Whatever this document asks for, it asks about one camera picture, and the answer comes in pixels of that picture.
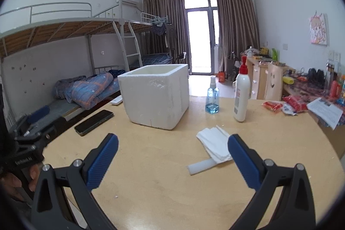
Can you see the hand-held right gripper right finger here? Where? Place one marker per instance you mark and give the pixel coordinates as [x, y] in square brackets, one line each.
[244, 162]

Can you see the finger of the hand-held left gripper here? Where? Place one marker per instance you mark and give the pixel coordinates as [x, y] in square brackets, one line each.
[45, 133]
[39, 113]

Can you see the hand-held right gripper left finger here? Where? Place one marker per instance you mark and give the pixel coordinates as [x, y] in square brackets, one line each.
[103, 160]

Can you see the white tissues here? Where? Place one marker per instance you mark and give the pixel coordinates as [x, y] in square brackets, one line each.
[214, 142]

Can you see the white foam box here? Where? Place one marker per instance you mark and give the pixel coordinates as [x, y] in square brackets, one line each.
[153, 98]

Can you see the person's left hand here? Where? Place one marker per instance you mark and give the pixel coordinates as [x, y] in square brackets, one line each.
[35, 178]

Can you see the black smartphone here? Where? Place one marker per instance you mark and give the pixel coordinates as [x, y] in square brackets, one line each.
[94, 122]

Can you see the white foam strip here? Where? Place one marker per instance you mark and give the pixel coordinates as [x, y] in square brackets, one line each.
[200, 166]

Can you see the blue plaid quilt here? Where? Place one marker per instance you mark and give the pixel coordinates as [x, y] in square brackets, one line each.
[86, 90]

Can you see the white remote control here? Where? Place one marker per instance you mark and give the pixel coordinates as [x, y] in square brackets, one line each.
[116, 100]

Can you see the small red snack packet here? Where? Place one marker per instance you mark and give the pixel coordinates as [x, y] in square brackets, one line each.
[272, 106]

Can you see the white bottle red pump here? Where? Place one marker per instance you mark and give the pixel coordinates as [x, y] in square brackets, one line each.
[242, 95]

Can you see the blue spray bottle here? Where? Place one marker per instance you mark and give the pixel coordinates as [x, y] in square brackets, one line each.
[212, 100]

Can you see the large red snack packet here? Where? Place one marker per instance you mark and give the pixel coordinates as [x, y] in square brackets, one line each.
[295, 102]

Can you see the wooden chair with smiley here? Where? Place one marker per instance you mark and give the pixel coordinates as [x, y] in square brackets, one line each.
[275, 81]

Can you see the grey metal bunk bed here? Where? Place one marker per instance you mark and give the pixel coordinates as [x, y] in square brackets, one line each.
[54, 28]
[151, 17]

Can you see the wooden desk with drawers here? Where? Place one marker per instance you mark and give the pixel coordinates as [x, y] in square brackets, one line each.
[256, 76]

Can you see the orange bag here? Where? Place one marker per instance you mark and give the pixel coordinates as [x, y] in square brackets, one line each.
[221, 77]

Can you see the printed desk mat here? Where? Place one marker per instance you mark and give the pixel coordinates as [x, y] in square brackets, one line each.
[302, 91]

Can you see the yellow object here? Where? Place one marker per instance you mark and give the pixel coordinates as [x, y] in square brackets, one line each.
[288, 80]

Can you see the printed paper sheet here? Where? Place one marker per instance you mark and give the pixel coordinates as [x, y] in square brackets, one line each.
[324, 111]

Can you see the black headphones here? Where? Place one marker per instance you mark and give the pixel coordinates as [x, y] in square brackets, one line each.
[316, 77]

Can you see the green packet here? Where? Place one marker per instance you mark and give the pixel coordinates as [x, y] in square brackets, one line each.
[274, 54]

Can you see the blue checked bedding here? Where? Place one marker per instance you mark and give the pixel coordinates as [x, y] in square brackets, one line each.
[153, 59]

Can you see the grey metal bed ladder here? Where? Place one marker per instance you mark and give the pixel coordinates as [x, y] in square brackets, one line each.
[132, 44]

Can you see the black folding chair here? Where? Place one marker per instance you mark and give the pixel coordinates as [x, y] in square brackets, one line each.
[181, 59]

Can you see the glass balcony door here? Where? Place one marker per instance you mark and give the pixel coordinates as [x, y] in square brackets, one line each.
[202, 44]

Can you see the brown curtain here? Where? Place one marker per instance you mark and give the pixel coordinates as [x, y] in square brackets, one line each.
[164, 17]
[237, 25]

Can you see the dark hanging clothes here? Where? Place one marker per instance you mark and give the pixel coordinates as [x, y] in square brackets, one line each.
[160, 30]

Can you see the blue clothes hangers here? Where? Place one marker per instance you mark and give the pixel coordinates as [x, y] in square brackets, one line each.
[160, 20]

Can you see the pink wall poster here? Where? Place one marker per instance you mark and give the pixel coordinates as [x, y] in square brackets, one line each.
[318, 29]

